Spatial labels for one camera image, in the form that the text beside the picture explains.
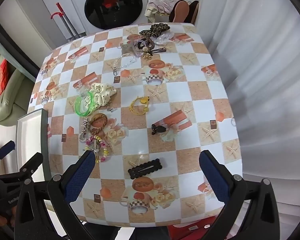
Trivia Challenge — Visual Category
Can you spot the green translucent bracelet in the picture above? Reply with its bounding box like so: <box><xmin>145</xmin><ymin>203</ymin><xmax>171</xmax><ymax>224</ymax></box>
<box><xmin>74</xmin><ymin>91</ymin><xmax>95</xmax><ymax>117</ymax></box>

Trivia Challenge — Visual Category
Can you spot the checkered printed tablecloth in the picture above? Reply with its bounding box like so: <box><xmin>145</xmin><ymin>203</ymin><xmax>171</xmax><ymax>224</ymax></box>
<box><xmin>27</xmin><ymin>23</ymin><xmax>243</xmax><ymax>224</ymax></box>

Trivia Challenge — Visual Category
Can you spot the colourful bead bracelet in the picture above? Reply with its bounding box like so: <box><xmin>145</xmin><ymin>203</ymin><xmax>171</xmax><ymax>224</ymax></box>
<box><xmin>84</xmin><ymin>135</ymin><xmax>110</xmax><ymax>163</ymax></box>

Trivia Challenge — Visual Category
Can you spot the clear chain with silver clasp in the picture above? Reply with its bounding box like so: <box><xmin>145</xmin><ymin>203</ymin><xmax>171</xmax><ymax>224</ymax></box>
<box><xmin>112</xmin><ymin>55</ymin><xmax>137</xmax><ymax>77</ymax></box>

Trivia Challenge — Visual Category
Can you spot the black shoe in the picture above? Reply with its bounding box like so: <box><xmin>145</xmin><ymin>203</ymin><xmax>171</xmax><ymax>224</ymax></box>
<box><xmin>187</xmin><ymin>0</ymin><xmax>200</xmax><ymax>25</ymax></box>

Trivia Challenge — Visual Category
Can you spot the pile of pale clothes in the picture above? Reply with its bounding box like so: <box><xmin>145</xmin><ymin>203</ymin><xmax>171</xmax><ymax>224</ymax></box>
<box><xmin>144</xmin><ymin>0</ymin><xmax>183</xmax><ymax>23</ymax></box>

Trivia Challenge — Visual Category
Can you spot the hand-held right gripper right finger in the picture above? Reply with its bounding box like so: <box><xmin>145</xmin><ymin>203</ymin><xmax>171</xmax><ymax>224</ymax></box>
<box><xmin>199</xmin><ymin>150</ymin><xmax>282</xmax><ymax>240</ymax></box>

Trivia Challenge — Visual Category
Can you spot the leopard print scrunchie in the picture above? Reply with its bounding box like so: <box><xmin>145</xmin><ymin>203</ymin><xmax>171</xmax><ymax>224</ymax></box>
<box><xmin>139</xmin><ymin>23</ymin><xmax>171</xmax><ymax>37</ymax></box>

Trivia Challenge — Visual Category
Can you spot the beige leather sofa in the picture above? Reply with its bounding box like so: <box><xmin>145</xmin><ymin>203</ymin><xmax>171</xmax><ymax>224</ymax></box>
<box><xmin>0</xmin><ymin>52</ymin><xmax>35</xmax><ymax>128</ymax></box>

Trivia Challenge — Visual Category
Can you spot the yellow hair tie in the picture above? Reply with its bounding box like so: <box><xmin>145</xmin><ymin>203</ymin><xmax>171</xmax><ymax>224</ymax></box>
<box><xmin>129</xmin><ymin>95</ymin><xmax>150</xmax><ymax>116</ymax></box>

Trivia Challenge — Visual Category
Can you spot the red plastic stool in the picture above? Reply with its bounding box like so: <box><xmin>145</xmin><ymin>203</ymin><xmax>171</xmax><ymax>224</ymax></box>
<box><xmin>167</xmin><ymin>216</ymin><xmax>225</xmax><ymax>240</ymax></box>

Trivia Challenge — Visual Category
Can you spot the dark brown hair tie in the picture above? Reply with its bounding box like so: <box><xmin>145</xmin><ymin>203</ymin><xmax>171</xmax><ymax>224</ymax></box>
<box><xmin>135</xmin><ymin>37</ymin><xmax>156</xmax><ymax>53</ymax></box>

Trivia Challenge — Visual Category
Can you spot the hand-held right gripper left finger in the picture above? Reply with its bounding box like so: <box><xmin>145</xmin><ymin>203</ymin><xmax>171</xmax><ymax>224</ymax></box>
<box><xmin>14</xmin><ymin>150</ymin><xmax>96</xmax><ymax>240</ymax></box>

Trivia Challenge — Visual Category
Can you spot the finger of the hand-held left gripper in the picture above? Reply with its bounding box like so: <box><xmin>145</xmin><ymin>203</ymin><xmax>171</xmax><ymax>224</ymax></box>
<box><xmin>0</xmin><ymin>141</ymin><xmax>16</xmax><ymax>161</ymax></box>
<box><xmin>0</xmin><ymin>152</ymin><xmax>44</xmax><ymax>181</ymax></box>

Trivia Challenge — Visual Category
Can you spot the white washing machine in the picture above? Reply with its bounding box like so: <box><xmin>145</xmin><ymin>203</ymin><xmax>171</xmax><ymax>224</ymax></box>
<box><xmin>65</xmin><ymin>0</ymin><xmax>150</xmax><ymax>34</ymax></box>

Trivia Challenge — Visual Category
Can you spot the red handled grey pole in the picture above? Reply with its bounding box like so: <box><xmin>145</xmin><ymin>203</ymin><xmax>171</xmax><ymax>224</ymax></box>
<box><xmin>50</xmin><ymin>2</ymin><xmax>80</xmax><ymax>40</ymax></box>

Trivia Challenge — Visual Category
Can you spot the beige fabric hair accessory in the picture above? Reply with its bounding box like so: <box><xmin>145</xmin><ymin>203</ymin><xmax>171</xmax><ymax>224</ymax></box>
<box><xmin>120</xmin><ymin>42</ymin><xmax>140</xmax><ymax>57</ymax></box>

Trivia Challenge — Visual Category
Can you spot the brown soled shoe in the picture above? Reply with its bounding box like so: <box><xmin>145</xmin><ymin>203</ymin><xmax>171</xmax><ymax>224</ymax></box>
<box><xmin>172</xmin><ymin>0</ymin><xmax>190</xmax><ymax>23</ymax></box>

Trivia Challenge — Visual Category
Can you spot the red printed cushion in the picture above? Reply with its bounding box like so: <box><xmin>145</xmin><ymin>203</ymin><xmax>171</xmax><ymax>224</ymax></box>
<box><xmin>0</xmin><ymin>60</ymin><xmax>9</xmax><ymax>97</ymax></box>

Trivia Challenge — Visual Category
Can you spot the black scalloped snap hair clip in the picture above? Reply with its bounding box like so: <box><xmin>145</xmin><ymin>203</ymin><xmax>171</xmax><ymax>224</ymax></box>
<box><xmin>127</xmin><ymin>158</ymin><xmax>164</xmax><ymax>180</ymax></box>

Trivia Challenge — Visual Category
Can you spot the brown braided bracelet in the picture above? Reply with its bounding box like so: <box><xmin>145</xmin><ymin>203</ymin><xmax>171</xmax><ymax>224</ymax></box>
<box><xmin>88</xmin><ymin>113</ymin><xmax>108</xmax><ymax>135</ymax></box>

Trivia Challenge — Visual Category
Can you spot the white translucent scrunchie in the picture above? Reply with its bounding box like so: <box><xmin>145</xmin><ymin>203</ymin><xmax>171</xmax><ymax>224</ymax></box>
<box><xmin>155</xmin><ymin>32</ymin><xmax>175</xmax><ymax>44</ymax></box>

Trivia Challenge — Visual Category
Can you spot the grey jewelry box white lining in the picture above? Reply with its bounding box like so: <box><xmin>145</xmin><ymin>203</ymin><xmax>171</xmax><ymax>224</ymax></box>
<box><xmin>16</xmin><ymin>108</ymin><xmax>52</xmax><ymax>188</ymax></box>

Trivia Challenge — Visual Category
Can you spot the cream polka dot scrunchie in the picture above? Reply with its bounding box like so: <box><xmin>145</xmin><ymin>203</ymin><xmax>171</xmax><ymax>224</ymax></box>
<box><xmin>90</xmin><ymin>82</ymin><xmax>117</xmax><ymax>105</ymax></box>

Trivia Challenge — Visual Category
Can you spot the silver keychain chain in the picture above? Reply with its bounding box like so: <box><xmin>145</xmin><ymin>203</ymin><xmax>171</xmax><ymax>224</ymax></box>
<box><xmin>79</xmin><ymin>119</ymin><xmax>89</xmax><ymax>143</ymax></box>

